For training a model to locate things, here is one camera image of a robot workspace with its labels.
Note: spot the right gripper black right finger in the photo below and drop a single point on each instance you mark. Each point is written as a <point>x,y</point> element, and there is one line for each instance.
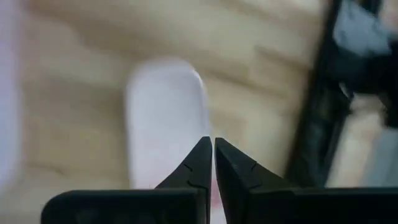
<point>255,202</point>

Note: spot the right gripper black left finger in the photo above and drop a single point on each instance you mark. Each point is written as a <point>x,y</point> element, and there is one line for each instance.
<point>174,205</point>

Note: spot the pink rubber slide sandal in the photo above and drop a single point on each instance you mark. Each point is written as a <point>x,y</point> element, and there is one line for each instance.
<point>7,93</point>
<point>164,124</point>

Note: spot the person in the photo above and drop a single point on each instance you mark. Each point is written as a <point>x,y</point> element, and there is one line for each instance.
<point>360,28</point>

